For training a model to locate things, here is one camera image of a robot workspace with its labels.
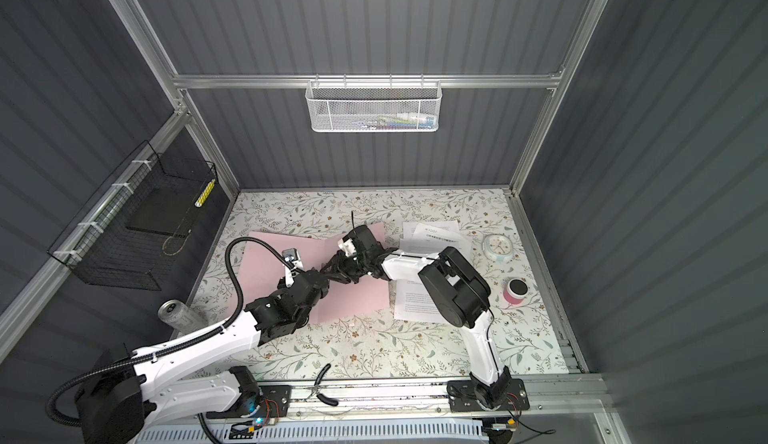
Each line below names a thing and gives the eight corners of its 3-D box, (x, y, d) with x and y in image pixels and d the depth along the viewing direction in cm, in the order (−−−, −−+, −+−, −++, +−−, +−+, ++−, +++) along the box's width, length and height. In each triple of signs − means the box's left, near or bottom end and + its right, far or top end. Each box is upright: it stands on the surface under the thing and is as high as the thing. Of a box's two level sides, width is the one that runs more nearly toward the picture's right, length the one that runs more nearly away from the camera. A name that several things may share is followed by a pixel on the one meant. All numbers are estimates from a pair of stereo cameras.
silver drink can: (184, 338, 86) (153, 320, 74) (191, 320, 89) (163, 300, 78) (204, 338, 86) (176, 320, 74) (211, 320, 89) (185, 300, 78)
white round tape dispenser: (485, 261, 102) (487, 256, 99) (479, 238, 108) (481, 233, 105) (513, 261, 102) (516, 256, 99) (506, 238, 108) (509, 233, 105)
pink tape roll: (506, 305, 91) (511, 297, 87) (501, 286, 95) (506, 278, 91) (525, 305, 91) (532, 297, 87) (519, 286, 95) (526, 278, 91)
